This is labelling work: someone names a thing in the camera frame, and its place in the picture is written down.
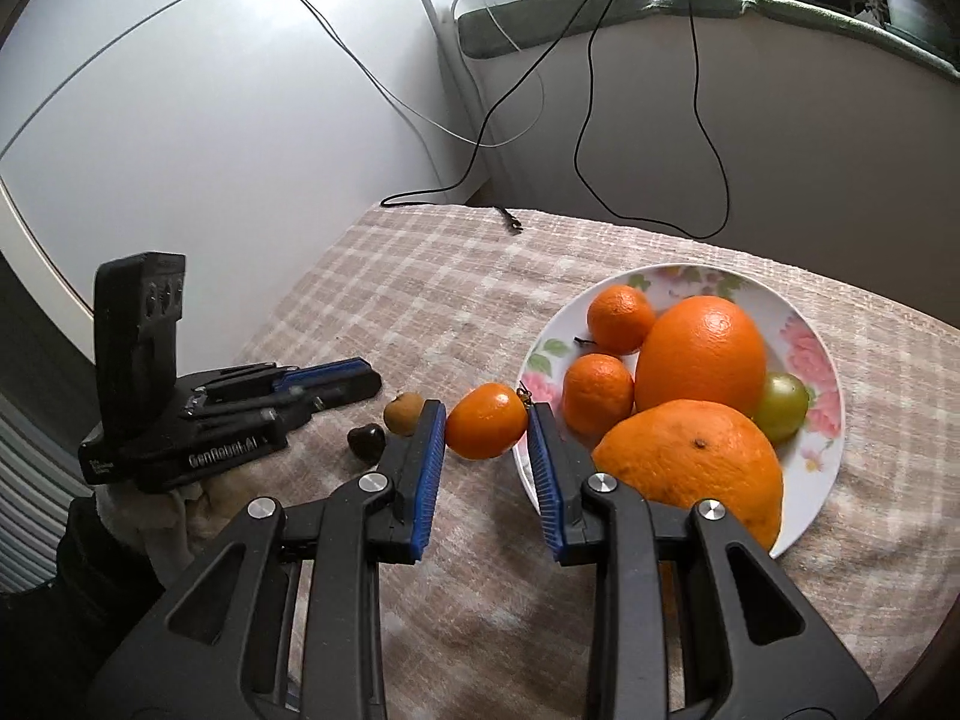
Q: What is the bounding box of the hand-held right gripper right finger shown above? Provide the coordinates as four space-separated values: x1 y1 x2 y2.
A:
525 401 878 720

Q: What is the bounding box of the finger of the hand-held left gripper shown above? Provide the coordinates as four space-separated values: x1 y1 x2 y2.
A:
199 358 382 410
193 388 332 433

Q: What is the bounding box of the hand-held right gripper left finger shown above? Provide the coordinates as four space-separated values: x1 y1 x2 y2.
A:
90 399 449 720

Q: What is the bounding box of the small mandarin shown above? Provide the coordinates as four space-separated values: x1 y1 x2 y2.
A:
586 283 657 356
446 382 530 460
562 352 636 436

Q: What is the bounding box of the large rough-skinned orange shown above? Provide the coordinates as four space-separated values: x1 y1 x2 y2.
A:
591 400 785 552

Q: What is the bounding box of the large smooth orange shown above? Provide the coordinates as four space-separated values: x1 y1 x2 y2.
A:
634 296 767 436

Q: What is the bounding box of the green tomato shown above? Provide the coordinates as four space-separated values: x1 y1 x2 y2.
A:
752 371 811 443

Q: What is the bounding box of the white floral plate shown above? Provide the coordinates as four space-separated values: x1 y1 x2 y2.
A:
517 264 847 560

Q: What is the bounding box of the person's left forearm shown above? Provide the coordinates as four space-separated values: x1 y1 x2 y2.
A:
52 474 222 661

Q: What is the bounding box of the brown kiwi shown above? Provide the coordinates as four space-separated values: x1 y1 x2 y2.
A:
384 391 425 437

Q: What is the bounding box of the dark plum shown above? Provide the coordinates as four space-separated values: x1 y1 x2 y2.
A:
347 424 389 464

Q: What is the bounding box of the beige checked blanket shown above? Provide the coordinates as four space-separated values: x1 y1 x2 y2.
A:
180 202 960 720

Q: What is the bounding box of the grey ribbed panel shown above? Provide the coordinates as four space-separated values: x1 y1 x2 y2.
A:
0 382 98 593

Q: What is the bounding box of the green sill cushion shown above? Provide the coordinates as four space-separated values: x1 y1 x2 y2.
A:
457 0 960 83

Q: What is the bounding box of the white cable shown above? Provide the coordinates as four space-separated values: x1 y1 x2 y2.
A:
261 0 547 149

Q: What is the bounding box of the black cable with plug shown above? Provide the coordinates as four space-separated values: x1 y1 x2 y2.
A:
380 0 623 239

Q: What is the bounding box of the black looped cable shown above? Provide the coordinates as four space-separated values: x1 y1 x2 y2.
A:
574 0 732 241

